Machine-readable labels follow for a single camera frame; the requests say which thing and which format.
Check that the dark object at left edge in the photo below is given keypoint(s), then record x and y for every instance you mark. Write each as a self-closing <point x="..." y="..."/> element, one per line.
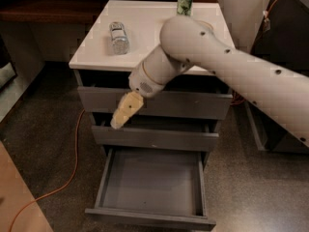
<point x="7" y="69"/>

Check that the green soda can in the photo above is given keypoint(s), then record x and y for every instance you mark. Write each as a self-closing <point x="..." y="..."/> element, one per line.
<point x="184" y="7"/>

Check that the white top drawer cabinet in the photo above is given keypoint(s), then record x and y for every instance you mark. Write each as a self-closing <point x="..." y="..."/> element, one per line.
<point x="96" y="65"/>

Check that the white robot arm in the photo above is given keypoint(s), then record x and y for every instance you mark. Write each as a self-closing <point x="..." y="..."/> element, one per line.
<point x="283" y="95"/>

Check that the white paper bowl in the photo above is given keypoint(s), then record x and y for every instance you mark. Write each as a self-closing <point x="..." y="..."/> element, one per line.
<point x="207" y="23"/>

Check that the clear blue plastic bottle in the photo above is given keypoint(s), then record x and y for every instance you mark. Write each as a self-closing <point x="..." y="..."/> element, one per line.
<point x="119" y="38"/>

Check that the grey bottom drawer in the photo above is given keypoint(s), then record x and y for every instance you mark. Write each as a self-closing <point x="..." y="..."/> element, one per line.
<point x="153" y="187"/>

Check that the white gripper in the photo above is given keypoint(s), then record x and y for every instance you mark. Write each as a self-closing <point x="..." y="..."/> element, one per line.
<point x="140" y="80"/>

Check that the grey drawer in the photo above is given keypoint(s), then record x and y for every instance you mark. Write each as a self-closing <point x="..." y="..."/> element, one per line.
<point x="158" y="133"/>
<point x="153" y="187"/>
<point x="166" y="104"/>

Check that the grey middle drawer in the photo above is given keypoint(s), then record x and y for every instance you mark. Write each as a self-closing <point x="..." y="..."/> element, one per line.
<point x="158" y="133"/>

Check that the grey top drawer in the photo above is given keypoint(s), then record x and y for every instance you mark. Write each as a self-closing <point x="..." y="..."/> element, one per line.
<point x="166" y="104"/>

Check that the dark wooden shelf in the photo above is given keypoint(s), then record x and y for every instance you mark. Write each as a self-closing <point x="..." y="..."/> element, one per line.
<point x="54" y="11"/>

